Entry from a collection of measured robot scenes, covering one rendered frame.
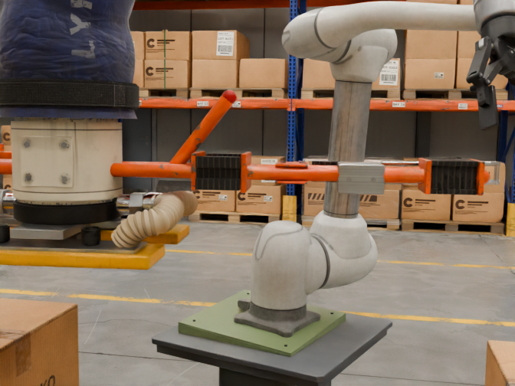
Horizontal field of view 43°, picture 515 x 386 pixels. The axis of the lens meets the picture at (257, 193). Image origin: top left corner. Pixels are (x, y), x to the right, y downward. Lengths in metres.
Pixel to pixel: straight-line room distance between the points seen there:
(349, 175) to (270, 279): 0.77
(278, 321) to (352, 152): 0.50
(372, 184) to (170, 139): 8.99
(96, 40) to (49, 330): 0.56
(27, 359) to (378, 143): 8.45
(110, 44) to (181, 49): 7.57
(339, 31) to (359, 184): 0.65
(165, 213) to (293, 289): 0.83
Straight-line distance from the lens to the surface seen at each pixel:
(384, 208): 8.13
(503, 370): 1.10
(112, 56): 1.00
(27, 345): 1.23
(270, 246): 1.70
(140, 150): 10.02
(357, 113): 1.77
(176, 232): 1.10
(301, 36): 1.64
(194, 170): 0.99
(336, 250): 1.79
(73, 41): 0.98
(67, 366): 1.37
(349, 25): 1.54
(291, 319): 1.75
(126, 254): 0.93
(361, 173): 0.98
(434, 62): 8.19
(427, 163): 0.98
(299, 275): 1.72
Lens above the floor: 1.32
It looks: 6 degrees down
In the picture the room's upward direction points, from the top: 1 degrees clockwise
